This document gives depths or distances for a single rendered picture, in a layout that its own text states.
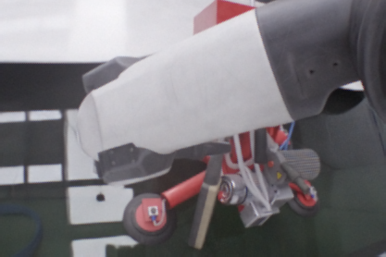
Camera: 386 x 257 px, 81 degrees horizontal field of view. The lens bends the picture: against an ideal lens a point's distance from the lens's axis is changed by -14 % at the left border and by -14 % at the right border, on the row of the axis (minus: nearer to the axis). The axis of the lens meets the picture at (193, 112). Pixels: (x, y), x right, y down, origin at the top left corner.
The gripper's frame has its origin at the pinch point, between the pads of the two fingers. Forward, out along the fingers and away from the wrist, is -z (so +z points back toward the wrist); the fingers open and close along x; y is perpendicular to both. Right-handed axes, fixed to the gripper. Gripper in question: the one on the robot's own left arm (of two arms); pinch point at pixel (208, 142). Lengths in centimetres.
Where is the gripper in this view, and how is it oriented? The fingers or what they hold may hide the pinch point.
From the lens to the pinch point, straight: 61.8
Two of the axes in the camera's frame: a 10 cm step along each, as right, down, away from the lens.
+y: 0.6, -10.0, -0.8
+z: -9.4, -0.3, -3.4
